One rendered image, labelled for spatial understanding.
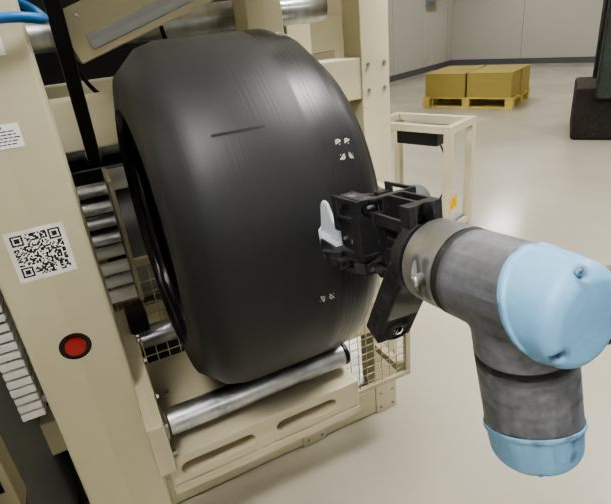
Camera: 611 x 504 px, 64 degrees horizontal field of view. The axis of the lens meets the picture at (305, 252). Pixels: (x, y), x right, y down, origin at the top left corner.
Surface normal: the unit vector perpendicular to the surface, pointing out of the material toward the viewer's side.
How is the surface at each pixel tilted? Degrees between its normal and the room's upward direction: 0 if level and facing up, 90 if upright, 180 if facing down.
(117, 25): 90
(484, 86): 90
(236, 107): 44
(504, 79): 90
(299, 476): 0
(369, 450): 0
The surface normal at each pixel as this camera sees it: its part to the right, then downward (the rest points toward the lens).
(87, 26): 0.44, 0.35
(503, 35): -0.67, 0.38
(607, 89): -0.41, 0.41
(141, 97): -0.51, -0.27
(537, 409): -0.19, 0.42
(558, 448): 0.08, 0.40
